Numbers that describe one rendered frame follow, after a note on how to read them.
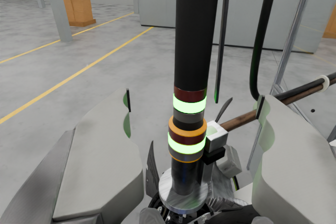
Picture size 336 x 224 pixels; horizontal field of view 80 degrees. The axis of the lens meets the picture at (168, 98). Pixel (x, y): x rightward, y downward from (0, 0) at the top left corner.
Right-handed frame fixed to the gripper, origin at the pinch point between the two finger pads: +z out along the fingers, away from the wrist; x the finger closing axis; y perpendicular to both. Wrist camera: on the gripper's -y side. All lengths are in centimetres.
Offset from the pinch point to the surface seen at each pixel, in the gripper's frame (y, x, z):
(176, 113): 5.9, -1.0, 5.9
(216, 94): 3.6, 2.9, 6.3
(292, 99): 10.5, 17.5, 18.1
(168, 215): 39.7, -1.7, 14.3
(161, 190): 19.2, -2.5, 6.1
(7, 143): 165, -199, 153
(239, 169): 52, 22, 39
